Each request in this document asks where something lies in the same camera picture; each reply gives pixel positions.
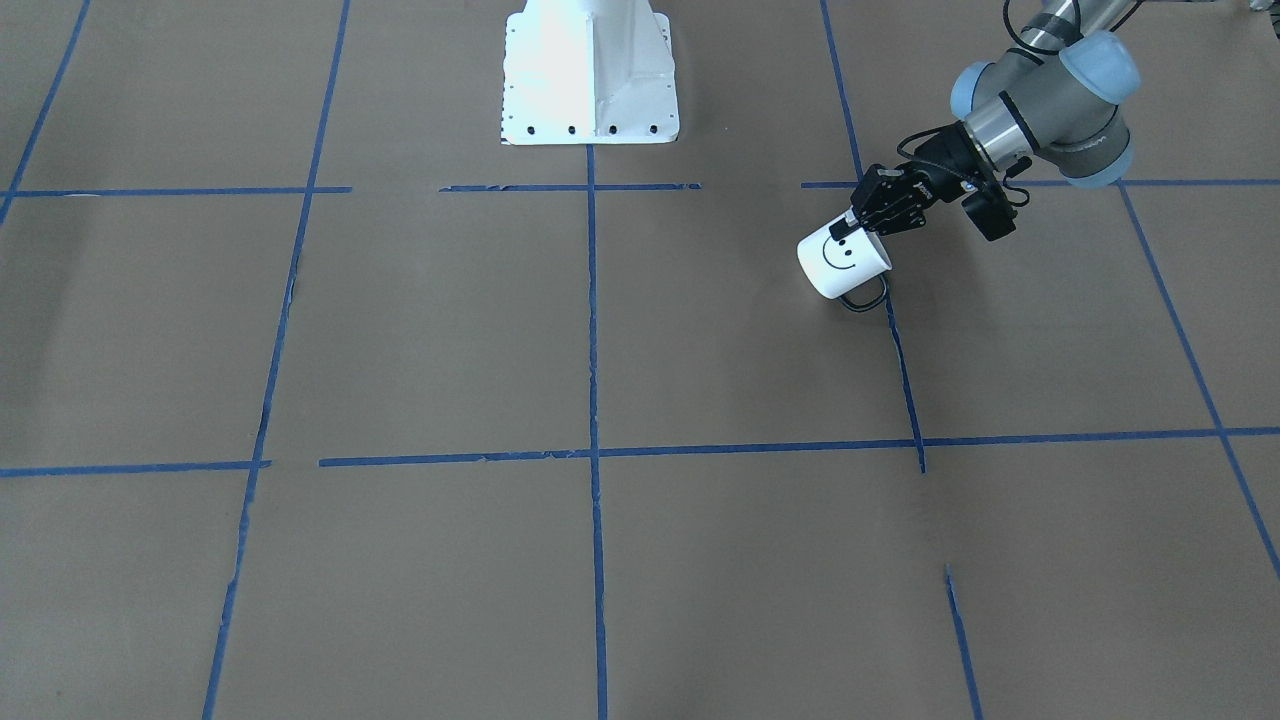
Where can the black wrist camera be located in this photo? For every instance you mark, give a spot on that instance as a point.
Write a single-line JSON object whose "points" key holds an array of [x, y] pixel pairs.
{"points": [[993, 204]]}

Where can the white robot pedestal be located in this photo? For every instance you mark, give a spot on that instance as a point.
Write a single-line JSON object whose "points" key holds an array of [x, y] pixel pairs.
{"points": [[582, 72]]}

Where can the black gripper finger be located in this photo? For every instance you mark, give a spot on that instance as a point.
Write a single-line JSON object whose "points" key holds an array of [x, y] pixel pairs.
{"points": [[839, 230]]}

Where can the white smiley face mug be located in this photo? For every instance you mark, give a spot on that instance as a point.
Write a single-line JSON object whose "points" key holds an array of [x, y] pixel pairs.
{"points": [[835, 268]]}

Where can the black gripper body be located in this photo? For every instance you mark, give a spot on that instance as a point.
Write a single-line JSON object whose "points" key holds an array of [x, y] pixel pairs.
{"points": [[942, 163]]}

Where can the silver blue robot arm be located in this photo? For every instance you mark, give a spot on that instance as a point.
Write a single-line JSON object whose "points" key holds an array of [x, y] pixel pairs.
{"points": [[1057, 94]]}

